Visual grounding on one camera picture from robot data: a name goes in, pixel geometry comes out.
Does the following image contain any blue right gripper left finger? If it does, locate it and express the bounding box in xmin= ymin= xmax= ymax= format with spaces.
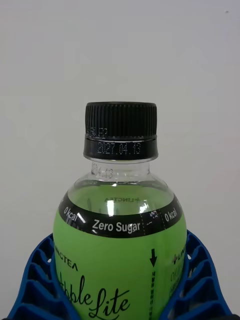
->
xmin=7 ymin=232 xmax=81 ymax=320

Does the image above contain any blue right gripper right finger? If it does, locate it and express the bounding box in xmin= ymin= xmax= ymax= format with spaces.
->
xmin=158 ymin=229 xmax=233 ymax=320

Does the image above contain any green label plastic bottle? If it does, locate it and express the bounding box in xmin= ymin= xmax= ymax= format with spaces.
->
xmin=52 ymin=101 xmax=188 ymax=320

